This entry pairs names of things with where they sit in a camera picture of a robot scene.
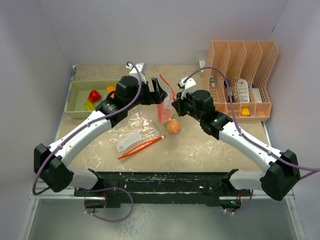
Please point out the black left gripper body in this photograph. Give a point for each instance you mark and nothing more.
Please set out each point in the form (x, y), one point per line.
(143, 97)

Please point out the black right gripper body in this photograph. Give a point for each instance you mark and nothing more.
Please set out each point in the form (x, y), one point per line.
(188, 108)

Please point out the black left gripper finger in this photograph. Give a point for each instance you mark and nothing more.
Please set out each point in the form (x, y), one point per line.
(156, 86)
(158, 97)

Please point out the red fake strawberry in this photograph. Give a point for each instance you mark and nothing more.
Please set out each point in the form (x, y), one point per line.
(93, 96)

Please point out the clear zip bag orange seal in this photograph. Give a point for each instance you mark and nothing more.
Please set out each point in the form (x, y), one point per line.
(133, 134)

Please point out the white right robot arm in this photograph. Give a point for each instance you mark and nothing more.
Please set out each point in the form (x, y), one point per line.
(276, 176)

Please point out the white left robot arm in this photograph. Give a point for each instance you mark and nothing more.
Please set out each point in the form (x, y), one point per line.
(51, 163)

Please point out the fake watermelon slice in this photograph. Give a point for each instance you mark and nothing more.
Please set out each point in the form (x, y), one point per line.
(165, 111)

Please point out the fake peach right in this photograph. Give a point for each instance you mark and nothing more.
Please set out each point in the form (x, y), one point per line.
(173, 127)

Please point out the white green tube in organizer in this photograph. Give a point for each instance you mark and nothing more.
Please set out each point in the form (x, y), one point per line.
(212, 81)

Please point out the black item in organizer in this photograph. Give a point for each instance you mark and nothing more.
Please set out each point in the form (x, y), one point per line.
(228, 94)

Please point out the small white box behind organizer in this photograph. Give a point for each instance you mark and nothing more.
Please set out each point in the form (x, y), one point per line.
(202, 63)

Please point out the light green perforated basket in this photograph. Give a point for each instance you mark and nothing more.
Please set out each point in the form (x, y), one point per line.
(79, 91)

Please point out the white bottle in organizer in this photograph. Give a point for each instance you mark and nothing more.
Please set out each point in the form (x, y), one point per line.
(243, 91)

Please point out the yellow block in organizer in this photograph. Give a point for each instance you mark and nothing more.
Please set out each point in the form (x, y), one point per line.
(245, 112)

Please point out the white box in organizer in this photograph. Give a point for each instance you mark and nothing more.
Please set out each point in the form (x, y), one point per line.
(256, 94)

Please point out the orange plastic file organizer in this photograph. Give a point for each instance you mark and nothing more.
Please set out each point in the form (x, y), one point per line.
(229, 61)

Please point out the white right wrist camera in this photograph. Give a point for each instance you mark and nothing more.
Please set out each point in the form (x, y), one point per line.
(188, 86)

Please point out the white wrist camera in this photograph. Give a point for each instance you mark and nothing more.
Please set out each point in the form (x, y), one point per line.
(188, 86)
(139, 68)

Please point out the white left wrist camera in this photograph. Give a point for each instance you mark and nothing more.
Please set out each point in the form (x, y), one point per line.
(139, 68)

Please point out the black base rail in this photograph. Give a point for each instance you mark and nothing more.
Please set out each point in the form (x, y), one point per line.
(205, 188)

